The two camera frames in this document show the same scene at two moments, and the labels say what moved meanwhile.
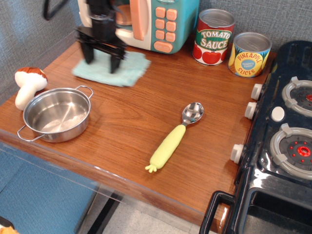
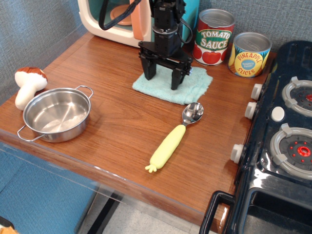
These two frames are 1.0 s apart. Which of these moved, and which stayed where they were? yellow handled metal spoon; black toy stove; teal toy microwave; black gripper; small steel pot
Moved: black gripper
Stayed: black toy stove; small steel pot; yellow handled metal spoon; teal toy microwave
